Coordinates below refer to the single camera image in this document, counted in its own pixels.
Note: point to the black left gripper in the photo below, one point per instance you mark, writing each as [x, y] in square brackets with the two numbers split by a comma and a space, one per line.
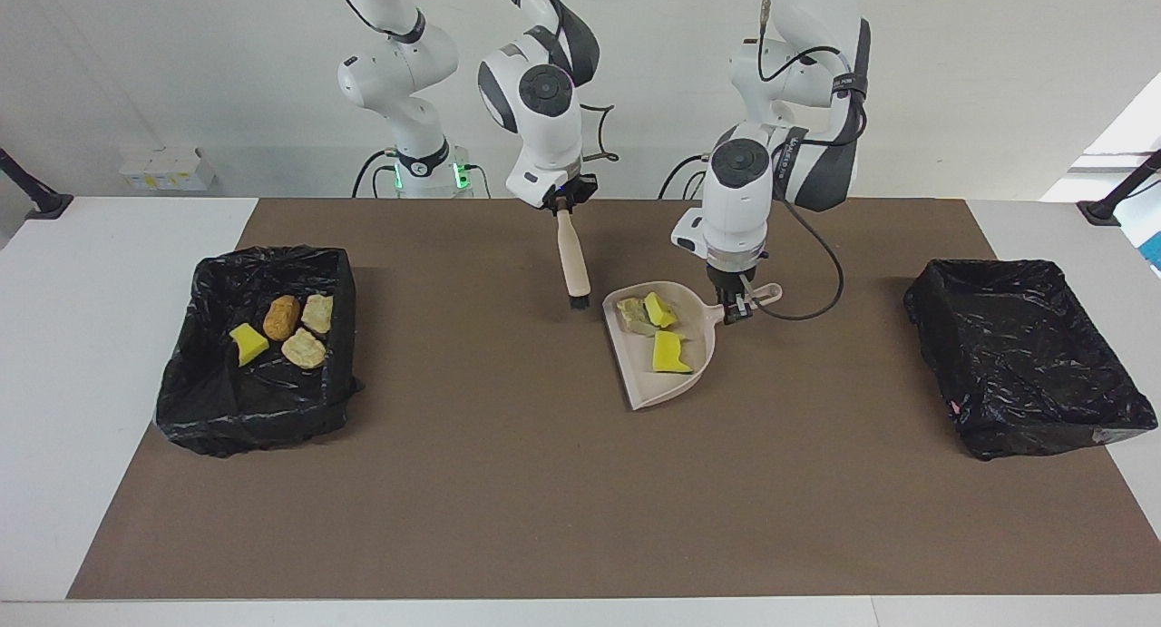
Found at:
[733, 275]

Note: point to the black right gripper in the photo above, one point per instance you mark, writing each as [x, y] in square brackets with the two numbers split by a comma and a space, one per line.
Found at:
[571, 193]

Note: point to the beige brush black bristles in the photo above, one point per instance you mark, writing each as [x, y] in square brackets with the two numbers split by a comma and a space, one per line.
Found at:
[573, 255]

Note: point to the yellow sponge chunk with dot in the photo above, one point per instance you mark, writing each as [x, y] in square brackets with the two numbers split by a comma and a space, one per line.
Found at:
[659, 309]

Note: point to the hook shaped yellow sponge piece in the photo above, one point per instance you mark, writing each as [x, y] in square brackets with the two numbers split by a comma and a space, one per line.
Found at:
[671, 353]

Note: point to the striped croissant piece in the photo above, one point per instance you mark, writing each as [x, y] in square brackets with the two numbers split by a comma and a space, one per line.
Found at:
[304, 348]
[632, 317]
[317, 314]

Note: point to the beige plastic dustpan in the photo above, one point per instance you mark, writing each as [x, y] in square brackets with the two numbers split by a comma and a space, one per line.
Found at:
[644, 373]

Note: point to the brown oval bread roll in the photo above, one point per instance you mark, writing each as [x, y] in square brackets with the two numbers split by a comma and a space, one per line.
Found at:
[281, 318]

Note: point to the small yellow sponge wedge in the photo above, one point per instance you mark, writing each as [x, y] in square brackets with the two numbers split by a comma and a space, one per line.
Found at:
[248, 344]

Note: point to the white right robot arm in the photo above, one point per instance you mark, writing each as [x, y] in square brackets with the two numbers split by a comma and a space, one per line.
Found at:
[544, 110]

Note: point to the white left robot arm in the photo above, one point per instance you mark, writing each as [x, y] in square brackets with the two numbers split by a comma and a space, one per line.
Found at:
[739, 200]

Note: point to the black bag bin pink tag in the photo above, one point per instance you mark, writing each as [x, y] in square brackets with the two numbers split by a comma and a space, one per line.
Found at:
[1025, 364]

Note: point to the black bag lined bin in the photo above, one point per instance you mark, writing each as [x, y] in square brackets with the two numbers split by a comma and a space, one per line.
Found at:
[254, 409]

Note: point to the brown table mat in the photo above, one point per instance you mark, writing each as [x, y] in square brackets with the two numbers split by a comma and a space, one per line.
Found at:
[580, 518]

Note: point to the white small boxes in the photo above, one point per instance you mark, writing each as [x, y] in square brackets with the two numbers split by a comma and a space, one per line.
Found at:
[163, 169]

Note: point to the blue object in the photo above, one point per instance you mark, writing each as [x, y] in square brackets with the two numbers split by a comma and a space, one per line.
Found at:
[1154, 250]

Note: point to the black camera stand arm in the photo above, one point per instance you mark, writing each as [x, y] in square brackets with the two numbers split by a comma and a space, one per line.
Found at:
[36, 196]
[1111, 200]

